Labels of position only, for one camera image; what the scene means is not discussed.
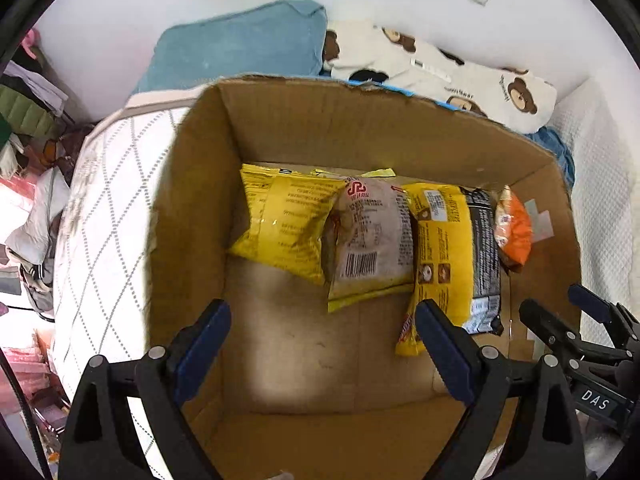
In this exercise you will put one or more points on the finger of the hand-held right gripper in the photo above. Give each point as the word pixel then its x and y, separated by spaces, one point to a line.
pixel 592 302
pixel 550 330

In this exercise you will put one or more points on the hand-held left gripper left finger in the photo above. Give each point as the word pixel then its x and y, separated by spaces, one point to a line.
pixel 200 355

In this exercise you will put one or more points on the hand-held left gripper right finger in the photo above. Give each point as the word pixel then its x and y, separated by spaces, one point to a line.
pixel 447 355

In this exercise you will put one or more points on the yellow and black snack packet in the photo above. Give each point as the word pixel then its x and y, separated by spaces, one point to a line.
pixel 445 255

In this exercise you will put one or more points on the orange snack packet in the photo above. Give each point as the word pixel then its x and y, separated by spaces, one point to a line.
pixel 515 235

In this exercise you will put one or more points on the beige cookie snack packet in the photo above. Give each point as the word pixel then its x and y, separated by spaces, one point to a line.
pixel 370 240

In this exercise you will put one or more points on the brown cardboard box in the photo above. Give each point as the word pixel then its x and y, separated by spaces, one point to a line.
pixel 350 125

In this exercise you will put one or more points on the white knitted blanket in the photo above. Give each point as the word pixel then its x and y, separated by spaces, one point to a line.
pixel 605 185

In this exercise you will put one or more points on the blue bed sheet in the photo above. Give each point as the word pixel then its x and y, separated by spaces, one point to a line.
pixel 555 152

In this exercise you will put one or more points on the white diamond pattern quilt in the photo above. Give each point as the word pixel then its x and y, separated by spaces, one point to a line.
pixel 110 200

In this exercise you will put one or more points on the white crumpled garment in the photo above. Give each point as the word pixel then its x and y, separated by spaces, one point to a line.
pixel 40 215

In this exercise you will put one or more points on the white bear print pillow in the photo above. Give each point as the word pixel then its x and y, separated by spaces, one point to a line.
pixel 450 80

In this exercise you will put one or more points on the white plastic stick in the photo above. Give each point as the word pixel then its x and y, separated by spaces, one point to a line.
pixel 430 69

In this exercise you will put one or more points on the olive puffer jacket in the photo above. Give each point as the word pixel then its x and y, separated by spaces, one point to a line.
pixel 25 110

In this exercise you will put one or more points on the pale grey garment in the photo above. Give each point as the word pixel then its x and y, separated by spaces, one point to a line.
pixel 40 87

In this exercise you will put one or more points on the blue pillow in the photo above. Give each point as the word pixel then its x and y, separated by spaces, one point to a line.
pixel 235 45

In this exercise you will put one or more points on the pink hanger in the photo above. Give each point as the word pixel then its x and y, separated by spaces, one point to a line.
pixel 31 42

